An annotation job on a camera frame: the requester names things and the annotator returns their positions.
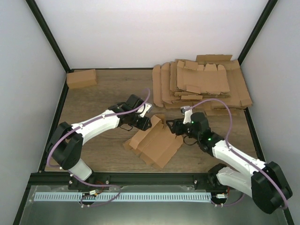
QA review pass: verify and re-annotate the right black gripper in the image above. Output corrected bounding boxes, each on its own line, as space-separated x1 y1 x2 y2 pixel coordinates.
166 119 201 140

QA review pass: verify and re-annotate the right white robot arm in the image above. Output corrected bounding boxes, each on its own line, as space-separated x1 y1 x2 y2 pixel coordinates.
166 111 293 214

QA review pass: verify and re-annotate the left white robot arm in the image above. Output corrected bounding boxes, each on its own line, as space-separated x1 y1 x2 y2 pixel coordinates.
46 94 152 189

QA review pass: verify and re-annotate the folded brown cardboard box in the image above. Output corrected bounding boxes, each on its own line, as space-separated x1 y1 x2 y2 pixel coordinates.
67 69 97 89

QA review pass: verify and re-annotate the stack of flat cardboard boxes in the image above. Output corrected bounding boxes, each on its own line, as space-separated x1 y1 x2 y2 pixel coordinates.
152 54 253 115

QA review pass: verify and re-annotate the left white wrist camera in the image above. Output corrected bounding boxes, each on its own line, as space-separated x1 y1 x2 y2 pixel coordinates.
139 103 153 117

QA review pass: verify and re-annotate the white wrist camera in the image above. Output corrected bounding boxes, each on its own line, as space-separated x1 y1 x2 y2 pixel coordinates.
180 106 193 124
139 103 153 117

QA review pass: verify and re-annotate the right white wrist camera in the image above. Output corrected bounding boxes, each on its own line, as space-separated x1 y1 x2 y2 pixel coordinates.
180 106 193 124

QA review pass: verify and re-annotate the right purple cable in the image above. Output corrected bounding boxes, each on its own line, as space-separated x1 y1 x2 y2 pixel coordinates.
185 98 289 209

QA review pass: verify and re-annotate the purple cable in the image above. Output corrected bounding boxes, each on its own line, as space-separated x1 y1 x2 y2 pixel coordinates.
185 98 289 209
46 88 151 208

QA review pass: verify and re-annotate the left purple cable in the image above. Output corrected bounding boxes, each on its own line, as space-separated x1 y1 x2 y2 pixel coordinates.
46 88 151 208

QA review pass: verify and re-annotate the black aluminium frame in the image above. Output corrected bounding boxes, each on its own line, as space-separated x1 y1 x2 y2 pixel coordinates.
14 0 295 225

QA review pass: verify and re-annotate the light blue slotted cable duct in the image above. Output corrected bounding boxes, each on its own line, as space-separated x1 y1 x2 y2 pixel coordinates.
33 192 211 203

